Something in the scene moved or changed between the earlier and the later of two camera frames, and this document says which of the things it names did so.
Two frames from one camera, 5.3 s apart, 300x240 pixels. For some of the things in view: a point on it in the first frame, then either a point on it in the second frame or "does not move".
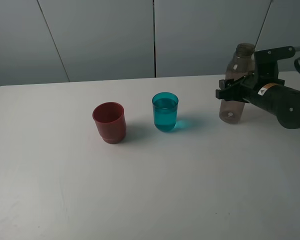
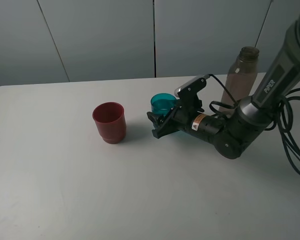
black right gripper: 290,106 → 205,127
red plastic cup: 110,119 does not move
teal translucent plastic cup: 165,108 does not move
